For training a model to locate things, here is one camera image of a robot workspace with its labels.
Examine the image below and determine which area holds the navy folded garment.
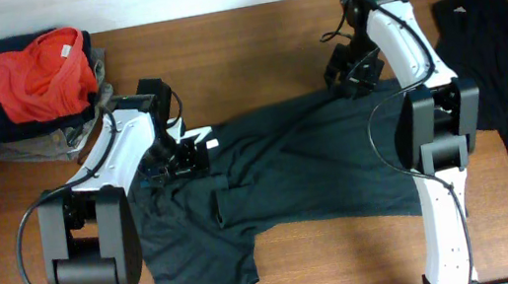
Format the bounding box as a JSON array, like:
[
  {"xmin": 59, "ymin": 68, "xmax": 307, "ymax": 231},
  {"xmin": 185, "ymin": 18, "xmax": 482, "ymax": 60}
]
[{"xmin": 0, "ymin": 28, "xmax": 91, "ymax": 143}]

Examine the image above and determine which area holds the red folded garment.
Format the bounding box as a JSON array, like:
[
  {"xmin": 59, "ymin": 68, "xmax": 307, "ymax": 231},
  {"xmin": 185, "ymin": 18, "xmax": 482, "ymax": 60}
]
[{"xmin": 0, "ymin": 27, "xmax": 98, "ymax": 124}]

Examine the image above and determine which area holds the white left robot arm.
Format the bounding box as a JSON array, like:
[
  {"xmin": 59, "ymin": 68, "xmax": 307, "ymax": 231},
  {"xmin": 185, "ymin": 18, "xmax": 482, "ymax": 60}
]
[{"xmin": 36, "ymin": 78, "xmax": 210, "ymax": 284}]

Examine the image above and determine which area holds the dark green Nike t-shirt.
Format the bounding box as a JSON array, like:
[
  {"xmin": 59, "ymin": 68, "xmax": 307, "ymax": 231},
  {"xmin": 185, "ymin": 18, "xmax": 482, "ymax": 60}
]
[{"xmin": 128, "ymin": 80, "xmax": 421, "ymax": 284}]

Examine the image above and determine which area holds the grey folded garment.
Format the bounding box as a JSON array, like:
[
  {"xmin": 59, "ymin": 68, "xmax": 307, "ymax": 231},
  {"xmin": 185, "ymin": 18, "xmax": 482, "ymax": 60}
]
[{"xmin": 0, "ymin": 48, "xmax": 113, "ymax": 162}]

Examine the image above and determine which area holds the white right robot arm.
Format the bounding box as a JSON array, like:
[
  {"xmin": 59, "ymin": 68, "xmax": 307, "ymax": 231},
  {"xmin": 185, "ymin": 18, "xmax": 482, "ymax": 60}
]
[{"xmin": 324, "ymin": 0, "xmax": 480, "ymax": 284}]

